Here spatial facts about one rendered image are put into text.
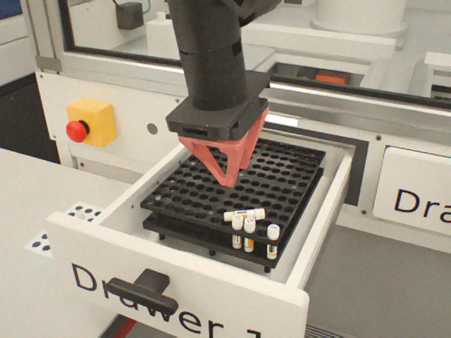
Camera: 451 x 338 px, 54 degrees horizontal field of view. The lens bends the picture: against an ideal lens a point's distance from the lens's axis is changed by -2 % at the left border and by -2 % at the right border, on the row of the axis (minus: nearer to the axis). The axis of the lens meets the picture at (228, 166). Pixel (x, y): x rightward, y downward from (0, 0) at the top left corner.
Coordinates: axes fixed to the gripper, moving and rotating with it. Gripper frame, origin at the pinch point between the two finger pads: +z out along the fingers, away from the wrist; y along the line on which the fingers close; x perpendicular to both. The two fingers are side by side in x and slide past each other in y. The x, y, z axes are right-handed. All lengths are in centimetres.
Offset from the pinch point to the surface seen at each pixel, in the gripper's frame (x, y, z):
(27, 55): 87, 42, 10
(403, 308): -17.6, 17.3, 39.5
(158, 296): 0.5, -15.2, 3.2
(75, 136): 36.9, 9.8, 7.9
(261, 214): -2.3, 0.4, 6.1
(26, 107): 90, 37, 24
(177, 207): 7.7, -1.8, 5.9
